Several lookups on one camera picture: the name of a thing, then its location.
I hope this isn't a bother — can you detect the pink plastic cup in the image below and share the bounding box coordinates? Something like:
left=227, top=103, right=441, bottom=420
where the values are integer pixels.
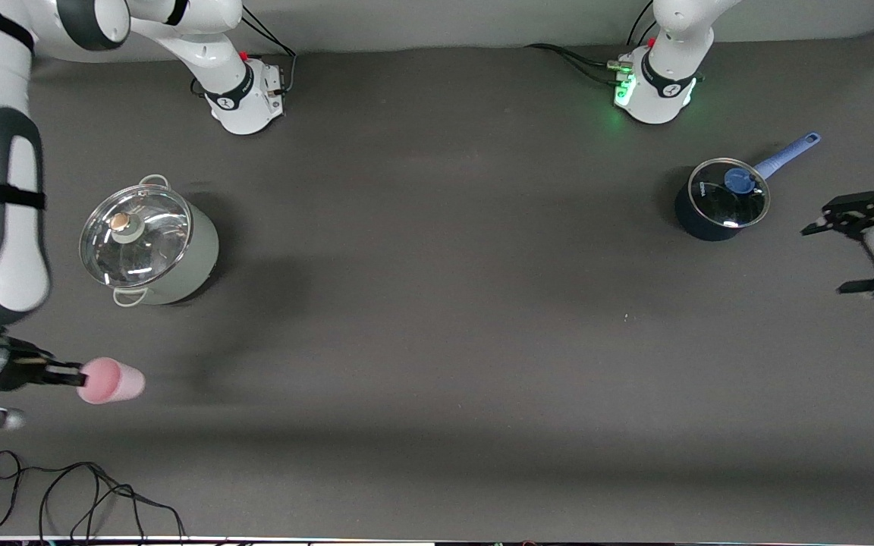
left=77, top=357, right=146, bottom=405

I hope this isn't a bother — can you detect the glass lid with blue knob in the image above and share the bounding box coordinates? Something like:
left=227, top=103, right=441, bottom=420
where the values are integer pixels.
left=688, top=158, right=771, bottom=229

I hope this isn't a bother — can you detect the large glass pot lid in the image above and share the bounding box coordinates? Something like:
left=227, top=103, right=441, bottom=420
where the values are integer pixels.
left=79, top=184, right=192, bottom=289

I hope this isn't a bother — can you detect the dark blue saucepan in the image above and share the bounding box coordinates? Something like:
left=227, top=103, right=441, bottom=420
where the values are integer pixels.
left=674, top=133, right=822, bottom=242

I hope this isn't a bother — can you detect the loose thin black cable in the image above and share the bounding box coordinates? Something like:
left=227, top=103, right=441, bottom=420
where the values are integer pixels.
left=0, top=450, right=187, bottom=543

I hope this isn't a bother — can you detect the grey two-handled cooking pot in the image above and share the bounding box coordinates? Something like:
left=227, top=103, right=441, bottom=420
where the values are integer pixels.
left=80, top=174, right=219, bottom=308

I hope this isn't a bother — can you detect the black left arm base cable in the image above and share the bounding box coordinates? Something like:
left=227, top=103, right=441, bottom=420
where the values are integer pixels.
left=524, top=0, right=662, bottom=86

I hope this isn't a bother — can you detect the black arm base cable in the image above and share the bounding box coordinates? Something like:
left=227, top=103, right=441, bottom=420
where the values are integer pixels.
left=190, top=8, right=297, bottom=98
left=524, top=0, right=662, bottom=86

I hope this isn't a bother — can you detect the black right arm base cable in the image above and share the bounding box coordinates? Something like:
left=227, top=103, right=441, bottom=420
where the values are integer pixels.
left=190, top=8, right=297, bottom=98

